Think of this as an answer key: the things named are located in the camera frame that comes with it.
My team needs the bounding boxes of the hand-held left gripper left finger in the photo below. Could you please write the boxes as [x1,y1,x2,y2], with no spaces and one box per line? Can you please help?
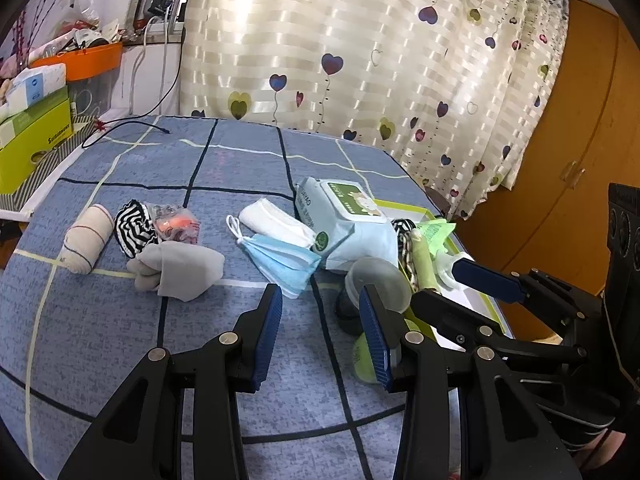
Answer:
[57,282,284,480]

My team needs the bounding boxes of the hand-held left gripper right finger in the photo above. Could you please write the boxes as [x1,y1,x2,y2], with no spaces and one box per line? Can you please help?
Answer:
[358,283,586,480]

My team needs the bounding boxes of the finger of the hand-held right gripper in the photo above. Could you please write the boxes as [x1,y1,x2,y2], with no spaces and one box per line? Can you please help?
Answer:
[452,258,601,331]
[412,289,588,366]

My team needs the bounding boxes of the white socks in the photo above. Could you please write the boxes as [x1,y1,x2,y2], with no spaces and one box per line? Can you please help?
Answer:
[435,252,476,293]

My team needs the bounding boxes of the green towel white print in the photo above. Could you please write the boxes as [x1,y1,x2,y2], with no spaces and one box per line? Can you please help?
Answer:
[410,230,443,291]

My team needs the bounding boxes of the green plastic bag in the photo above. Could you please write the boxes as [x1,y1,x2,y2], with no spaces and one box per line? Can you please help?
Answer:
[414,217,457,261]

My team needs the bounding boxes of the blue face mask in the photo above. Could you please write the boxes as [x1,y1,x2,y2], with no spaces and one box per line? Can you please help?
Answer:
[226,215,322,301]

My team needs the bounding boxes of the black white striped sock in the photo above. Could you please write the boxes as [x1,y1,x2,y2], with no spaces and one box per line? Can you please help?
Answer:
[390,217,426,291]
[115,200,161,260]

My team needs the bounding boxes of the grey sock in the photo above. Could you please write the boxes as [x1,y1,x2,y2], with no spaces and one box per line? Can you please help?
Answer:
[126,241,226,302]

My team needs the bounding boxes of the clear plastic bag orange items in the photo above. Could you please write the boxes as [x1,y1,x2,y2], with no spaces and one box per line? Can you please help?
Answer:
[145,202,203,246]

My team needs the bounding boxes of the green jar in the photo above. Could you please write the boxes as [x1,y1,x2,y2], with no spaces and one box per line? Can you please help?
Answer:
[351,317,421,385]

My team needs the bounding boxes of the dark jar clear lid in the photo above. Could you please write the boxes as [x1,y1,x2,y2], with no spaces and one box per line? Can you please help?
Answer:
[336,256,412,335]

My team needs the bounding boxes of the brown cloth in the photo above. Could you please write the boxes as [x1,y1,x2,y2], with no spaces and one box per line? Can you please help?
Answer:
[425,187,452,222]

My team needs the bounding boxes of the white folded cloth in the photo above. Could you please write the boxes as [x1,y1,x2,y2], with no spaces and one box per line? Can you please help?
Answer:
[238,198,316,248]

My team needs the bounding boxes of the wet wipes pack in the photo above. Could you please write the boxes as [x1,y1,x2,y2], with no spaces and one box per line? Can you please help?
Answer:
[295,177,401,273]

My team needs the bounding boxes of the wooden wardrobe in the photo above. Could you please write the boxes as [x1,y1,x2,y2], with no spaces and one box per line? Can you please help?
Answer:
[457,0,640,341]

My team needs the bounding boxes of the blue plaid bed sheet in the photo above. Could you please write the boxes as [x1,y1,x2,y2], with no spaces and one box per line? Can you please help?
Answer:
[0,114,516,480]

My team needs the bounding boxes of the rolled beige bandage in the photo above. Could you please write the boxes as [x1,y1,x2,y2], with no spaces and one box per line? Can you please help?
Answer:
[57,204,116,275]

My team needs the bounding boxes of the heart print curtain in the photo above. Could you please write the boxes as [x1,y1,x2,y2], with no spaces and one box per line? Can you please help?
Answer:
[177,0,571,221]

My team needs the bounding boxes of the black white striped box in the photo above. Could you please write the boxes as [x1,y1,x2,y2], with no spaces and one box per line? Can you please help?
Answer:
[0,115,101,213]

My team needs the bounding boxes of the clear storage bin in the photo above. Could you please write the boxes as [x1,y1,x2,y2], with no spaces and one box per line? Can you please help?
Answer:
[67,67,124,117]

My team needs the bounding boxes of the green cardboard box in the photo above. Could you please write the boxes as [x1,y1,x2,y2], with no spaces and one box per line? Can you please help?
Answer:
[0,97,74,196]

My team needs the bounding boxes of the white green tissue box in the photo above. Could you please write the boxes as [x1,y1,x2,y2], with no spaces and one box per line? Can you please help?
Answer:
[0,85,71,148]

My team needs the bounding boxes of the orange storage tray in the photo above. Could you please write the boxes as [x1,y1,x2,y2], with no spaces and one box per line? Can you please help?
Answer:
[27,41,124,82]

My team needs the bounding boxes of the purple flower branches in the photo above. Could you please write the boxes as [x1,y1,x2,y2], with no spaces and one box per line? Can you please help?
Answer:
[12,0,56,68]

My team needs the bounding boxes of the black cable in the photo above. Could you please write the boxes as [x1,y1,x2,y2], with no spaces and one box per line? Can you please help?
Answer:
[81,25,187,149]

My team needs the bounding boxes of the white cable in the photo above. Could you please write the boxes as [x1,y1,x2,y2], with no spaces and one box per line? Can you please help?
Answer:
[152,12,168,116]
[127,15,151,116]

